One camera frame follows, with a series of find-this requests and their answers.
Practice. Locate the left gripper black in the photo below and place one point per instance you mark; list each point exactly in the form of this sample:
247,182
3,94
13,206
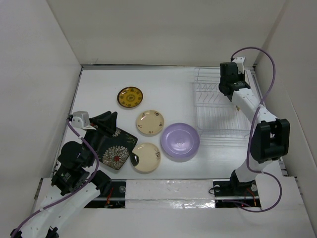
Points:
110,123

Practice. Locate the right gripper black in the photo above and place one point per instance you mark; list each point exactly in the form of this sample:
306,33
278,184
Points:
241,76

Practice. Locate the yellow woven square plate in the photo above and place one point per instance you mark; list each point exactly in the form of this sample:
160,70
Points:
246,77

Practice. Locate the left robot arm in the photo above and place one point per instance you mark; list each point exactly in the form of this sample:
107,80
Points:
77,181

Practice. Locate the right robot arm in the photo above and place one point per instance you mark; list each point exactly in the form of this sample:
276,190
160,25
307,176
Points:
269,136

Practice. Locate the black floral square plate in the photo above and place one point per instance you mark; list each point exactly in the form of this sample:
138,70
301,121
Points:
115,150

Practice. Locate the brown yellow round plate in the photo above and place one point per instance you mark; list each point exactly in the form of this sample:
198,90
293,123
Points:
130,97

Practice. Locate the cream plate upper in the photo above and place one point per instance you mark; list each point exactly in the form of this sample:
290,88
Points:
150,122

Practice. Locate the cream plate black spot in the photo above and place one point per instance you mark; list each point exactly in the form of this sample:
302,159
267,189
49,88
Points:
145,157

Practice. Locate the purple round plate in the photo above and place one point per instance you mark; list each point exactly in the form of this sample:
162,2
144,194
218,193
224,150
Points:
180,141

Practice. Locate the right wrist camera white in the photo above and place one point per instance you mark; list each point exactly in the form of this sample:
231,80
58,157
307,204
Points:
240,64

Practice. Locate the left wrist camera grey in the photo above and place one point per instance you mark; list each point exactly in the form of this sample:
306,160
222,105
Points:
81,120

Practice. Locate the white wire dish rack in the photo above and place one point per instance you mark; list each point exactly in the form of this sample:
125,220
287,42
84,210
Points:
218,121

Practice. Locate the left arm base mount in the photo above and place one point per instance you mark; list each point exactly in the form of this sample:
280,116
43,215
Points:
113,199

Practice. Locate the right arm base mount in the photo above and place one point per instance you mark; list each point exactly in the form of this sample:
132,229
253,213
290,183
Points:
226,196

